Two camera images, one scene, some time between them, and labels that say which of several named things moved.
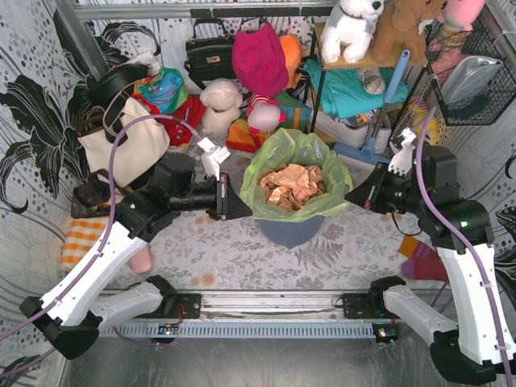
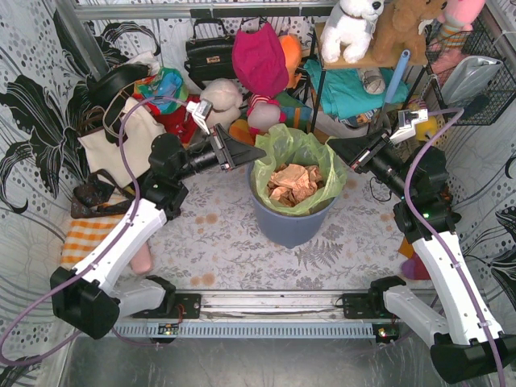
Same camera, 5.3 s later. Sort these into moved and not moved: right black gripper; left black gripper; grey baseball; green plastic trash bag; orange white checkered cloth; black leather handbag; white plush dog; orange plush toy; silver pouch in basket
Moved: green plastic trash bag; left black gripper; right black gripper
Not moved: white plush dog; orange white checkered cloth; silver pouch in basket; orange plush toy; grey baseball; black leather handbag
